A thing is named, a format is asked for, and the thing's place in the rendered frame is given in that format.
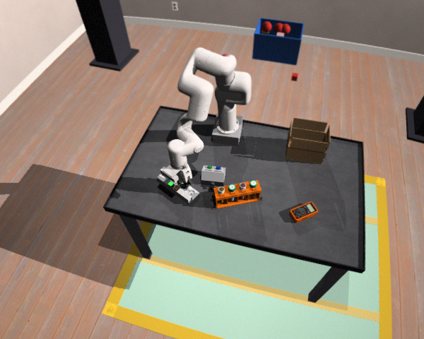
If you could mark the brown cardboard box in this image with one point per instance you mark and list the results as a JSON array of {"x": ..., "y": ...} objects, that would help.
[{"x": 306, "y": 145}]

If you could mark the orange pocket multimeter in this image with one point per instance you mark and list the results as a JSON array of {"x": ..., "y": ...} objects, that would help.
[{"x": 303, "y": 212}]

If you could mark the orange tube holder plate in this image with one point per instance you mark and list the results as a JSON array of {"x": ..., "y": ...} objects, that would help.
[{"x": 235, "y": 194}]

